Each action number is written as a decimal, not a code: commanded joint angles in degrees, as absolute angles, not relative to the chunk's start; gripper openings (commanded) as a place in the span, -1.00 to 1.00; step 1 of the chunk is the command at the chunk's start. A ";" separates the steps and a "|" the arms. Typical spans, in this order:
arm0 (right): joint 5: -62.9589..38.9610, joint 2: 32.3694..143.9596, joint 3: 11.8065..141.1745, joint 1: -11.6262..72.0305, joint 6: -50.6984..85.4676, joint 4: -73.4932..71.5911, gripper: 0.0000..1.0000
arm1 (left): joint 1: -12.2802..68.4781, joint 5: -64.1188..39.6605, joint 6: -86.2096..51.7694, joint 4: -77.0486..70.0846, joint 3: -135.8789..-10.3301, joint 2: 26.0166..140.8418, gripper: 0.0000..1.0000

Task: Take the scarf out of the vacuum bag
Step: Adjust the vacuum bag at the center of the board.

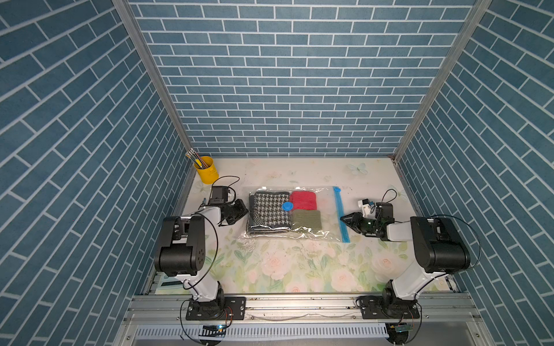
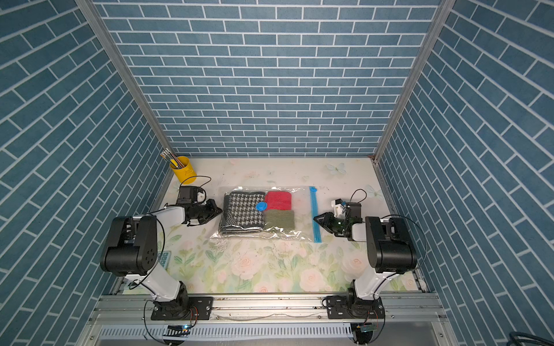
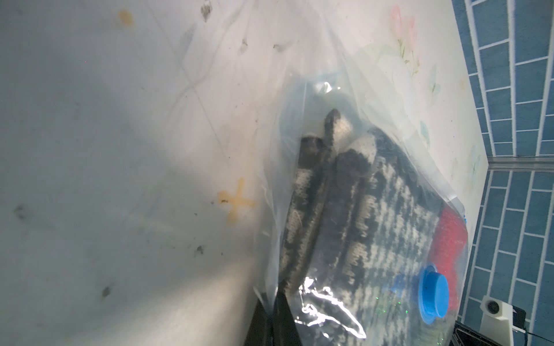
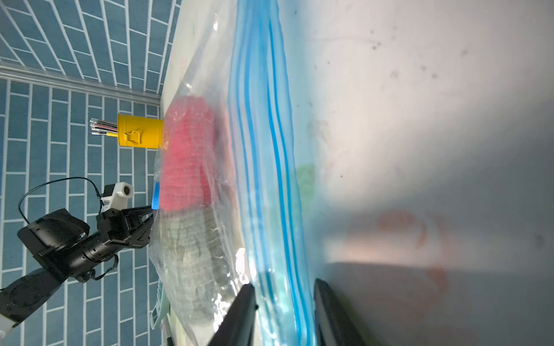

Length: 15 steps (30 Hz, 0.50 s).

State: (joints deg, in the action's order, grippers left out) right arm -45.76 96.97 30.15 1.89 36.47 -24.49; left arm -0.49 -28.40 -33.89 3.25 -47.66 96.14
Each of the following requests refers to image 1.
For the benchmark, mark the red knitted scarf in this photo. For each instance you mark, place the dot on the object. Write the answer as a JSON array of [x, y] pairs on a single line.
[[303, 200]]

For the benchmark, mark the aluminium front rail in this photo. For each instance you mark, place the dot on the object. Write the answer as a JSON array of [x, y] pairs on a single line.
[[305, 319]]

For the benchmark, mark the light green calculator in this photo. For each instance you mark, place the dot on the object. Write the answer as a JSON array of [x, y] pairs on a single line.
[[170, 286]]

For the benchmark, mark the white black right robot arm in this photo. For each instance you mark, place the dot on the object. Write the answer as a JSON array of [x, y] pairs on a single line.
[[438, 248]]

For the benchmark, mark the houndstooth black white scarf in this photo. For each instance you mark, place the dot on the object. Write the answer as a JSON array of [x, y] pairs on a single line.
[[267, 215]]

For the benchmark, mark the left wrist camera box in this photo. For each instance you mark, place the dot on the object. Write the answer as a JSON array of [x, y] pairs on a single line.
[[219, 195]]

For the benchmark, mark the aluminium corner post left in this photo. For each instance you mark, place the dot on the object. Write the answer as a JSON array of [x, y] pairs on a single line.
[[130, 23]]

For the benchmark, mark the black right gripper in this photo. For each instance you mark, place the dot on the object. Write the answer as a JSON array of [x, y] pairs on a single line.
[[355, 221]]

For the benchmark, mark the olive green knitted scarf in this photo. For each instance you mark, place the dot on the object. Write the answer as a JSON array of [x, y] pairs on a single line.
[[306, 221]]

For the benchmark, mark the aluminium corner post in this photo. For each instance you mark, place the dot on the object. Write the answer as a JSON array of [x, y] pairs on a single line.
[[474, 17], [130, 23]]

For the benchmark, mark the yellow pencil cup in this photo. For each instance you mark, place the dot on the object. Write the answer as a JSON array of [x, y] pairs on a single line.
[[206, 169]]

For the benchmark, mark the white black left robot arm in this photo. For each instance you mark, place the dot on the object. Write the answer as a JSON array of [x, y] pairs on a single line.
[[181, 250]]

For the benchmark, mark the clear plastic vacuum bag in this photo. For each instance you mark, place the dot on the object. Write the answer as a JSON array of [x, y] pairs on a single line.
[[330, 206]]

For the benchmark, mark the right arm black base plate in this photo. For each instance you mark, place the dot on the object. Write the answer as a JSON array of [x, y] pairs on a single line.
[[387, 308]]

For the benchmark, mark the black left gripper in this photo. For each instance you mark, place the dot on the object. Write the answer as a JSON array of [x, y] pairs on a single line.
[[242, 210]]

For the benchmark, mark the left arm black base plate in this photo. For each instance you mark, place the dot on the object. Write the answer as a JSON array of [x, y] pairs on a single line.
[[216, 308]]

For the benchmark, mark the aluminium corner post right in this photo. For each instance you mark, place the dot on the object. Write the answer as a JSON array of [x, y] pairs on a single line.
[[474, 17]]

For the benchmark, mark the pencils in cup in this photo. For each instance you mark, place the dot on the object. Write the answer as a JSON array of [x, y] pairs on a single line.
[[194, 156]]

